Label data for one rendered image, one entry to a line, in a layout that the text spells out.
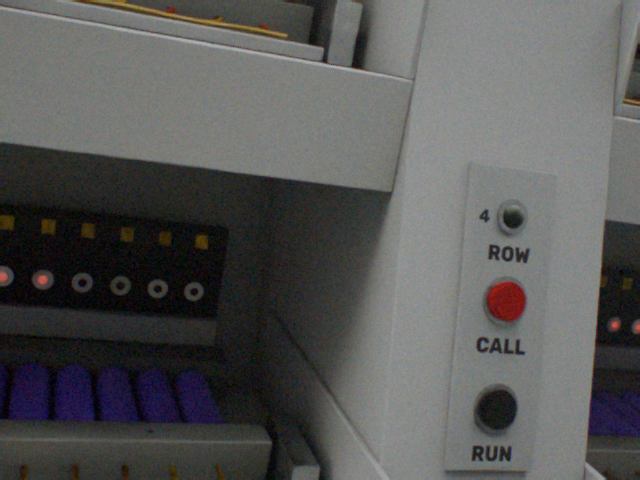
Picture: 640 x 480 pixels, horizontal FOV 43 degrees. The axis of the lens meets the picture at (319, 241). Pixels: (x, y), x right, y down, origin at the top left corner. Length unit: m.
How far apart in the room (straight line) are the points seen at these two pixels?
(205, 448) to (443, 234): 0.14
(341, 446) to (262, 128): 0.14
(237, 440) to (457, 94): 0.18
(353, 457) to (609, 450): 0.17
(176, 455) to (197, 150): 0.14
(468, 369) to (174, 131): 0.15
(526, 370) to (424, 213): 0.08
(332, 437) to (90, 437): 0.10
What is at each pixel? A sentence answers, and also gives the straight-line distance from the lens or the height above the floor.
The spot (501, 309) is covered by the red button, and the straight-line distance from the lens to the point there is 0.33.
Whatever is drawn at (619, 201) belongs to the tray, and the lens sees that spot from 0.38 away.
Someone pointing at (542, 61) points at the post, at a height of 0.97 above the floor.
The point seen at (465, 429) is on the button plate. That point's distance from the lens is 0.33.
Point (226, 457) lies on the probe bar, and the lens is 0.38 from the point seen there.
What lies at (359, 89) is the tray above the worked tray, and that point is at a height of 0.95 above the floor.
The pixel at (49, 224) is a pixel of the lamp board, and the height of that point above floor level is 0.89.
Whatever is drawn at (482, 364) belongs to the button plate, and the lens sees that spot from 0.33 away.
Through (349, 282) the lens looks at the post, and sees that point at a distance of 0.36.
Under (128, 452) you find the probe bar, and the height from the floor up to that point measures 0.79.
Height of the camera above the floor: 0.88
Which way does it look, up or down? 2 degrees up
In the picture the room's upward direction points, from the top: 5 degrees clockwise
